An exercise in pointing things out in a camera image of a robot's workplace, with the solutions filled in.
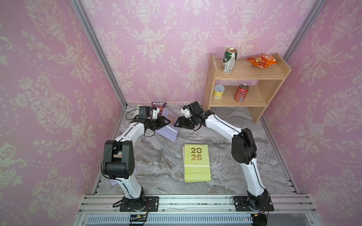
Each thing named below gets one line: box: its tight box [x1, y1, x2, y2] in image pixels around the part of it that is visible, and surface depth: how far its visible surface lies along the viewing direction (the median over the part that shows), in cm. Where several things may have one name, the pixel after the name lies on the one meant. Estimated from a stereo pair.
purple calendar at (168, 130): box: [155, 107, 179, 143], surface depth 94 cm
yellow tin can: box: [213, 84, 225, 99], surface depth 95 cm
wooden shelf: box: [203, 52, 292, 125], surface depth 83 cm
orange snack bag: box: [246, 53, 279, 69], surface depth 78 cm
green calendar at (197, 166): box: [184, 144, 212, 183], surface depth 85 cm
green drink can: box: [221, 47, 238, 73], surface depth 73 cm
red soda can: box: [234, 83, 249, 103], surface depth 89 cm
